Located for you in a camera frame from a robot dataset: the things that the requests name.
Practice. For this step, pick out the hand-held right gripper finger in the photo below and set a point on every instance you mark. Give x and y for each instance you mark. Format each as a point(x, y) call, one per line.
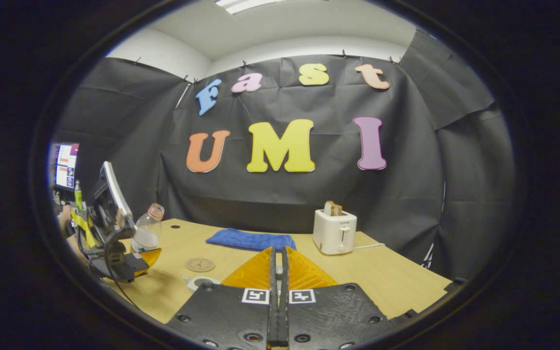
point(284, 311)
point(272, 311)

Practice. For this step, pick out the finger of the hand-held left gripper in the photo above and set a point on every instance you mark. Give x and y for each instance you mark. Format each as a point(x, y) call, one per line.
point(131, 267)

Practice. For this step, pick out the clear plastic water bottle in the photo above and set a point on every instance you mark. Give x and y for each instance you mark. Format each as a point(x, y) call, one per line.
point(148, 233)

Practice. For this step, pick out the round wooden coaster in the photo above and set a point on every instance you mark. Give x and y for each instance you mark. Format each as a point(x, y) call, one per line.
point(200, 265)

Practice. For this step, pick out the green drink bottle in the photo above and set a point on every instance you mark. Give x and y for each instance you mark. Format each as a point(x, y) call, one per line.
point(78, 197)

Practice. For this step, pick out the computer monitor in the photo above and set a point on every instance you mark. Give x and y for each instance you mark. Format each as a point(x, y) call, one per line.
point(66, 165)

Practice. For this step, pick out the blue folded towel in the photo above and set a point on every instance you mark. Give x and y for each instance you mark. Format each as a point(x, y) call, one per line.
point(251, 240)

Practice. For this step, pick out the white toaster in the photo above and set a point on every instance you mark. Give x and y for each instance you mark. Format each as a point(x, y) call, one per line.
point(333, 233)

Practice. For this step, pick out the bread slice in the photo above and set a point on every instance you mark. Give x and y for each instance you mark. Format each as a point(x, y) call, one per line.
point(338, 210)
point(328, 209)

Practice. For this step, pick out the black backdrop cloth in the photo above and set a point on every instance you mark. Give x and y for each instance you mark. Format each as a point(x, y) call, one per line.
point(406, 194)

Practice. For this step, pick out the ceiling light panel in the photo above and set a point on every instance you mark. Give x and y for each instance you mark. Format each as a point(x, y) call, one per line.
point(243, 5)

